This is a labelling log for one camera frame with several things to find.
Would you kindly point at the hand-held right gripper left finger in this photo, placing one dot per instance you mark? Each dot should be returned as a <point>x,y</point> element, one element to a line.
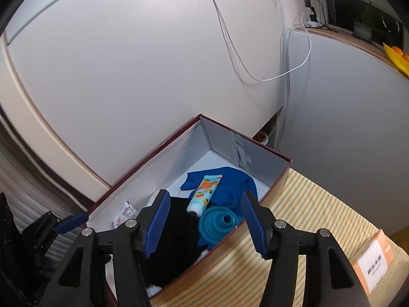
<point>156,224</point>

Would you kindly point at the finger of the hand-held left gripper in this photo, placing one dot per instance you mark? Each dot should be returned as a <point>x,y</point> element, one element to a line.
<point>72,223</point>

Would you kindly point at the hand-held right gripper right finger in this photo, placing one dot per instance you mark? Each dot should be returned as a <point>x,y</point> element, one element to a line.
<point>252,224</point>

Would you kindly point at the black cloth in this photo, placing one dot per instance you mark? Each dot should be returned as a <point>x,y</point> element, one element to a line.
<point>179,239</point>

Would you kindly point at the small white sachet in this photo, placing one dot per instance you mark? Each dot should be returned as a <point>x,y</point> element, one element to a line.
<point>124,214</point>

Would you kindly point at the teal silicone funnel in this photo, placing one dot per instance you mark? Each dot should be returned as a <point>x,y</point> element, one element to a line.
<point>214,227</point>

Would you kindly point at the blue towel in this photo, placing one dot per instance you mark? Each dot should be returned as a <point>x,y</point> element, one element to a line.
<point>236,182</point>

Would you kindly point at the printed hand cream tube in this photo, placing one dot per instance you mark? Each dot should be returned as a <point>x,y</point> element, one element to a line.
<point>204,192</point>

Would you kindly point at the dark red cardboard box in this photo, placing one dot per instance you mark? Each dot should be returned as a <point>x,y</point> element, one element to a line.
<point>223,140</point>

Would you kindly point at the white ribbed panel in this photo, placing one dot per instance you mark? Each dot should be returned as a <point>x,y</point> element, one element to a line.
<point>38,192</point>

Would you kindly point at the striped yellow green cloth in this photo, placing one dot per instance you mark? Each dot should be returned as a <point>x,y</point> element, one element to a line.
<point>303,204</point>

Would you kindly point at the red and white bag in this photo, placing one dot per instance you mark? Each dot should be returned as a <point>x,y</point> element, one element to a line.
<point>263,138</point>

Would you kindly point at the orange tissue pack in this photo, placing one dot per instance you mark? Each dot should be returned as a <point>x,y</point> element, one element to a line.
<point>374,262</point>

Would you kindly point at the yellow plastic toy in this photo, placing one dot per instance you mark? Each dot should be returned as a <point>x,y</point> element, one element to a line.
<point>396,59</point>

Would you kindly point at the potted plant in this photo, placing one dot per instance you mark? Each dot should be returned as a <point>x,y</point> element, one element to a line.
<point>362,30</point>

